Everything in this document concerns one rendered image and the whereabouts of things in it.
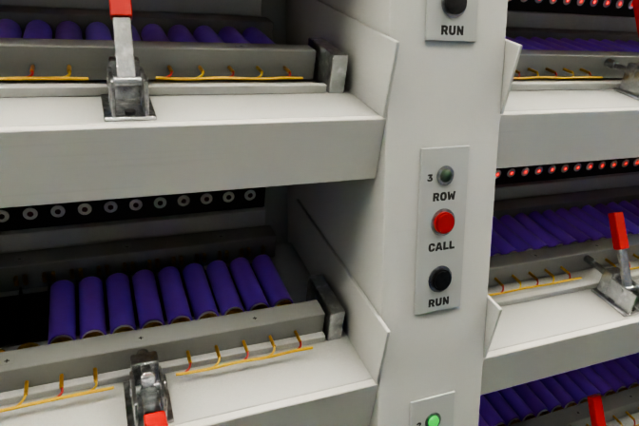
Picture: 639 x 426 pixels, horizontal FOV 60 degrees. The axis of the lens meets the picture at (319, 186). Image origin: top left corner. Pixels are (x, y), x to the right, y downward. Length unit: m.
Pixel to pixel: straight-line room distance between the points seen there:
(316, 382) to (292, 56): 0.24
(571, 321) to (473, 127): 0.22
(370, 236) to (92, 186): 0.19
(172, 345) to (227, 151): 0.15
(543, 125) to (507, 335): 0.18
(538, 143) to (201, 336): 0.29
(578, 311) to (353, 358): 0.23
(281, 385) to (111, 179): 0.19
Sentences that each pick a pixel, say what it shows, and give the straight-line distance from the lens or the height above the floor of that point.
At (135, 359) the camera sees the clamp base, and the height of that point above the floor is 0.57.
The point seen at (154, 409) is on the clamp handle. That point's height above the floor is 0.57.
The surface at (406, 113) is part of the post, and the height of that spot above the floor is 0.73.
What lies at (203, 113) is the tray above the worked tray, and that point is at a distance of 0.34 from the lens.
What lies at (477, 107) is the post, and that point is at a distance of 0.41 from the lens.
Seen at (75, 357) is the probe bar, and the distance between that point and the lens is 0.41.
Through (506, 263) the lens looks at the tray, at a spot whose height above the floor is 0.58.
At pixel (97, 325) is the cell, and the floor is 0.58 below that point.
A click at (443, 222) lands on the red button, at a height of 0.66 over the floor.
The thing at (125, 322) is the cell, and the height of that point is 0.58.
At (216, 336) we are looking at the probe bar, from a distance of 0.42.
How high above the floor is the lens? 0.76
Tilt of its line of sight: 12 degrees down
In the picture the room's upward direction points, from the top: straight up
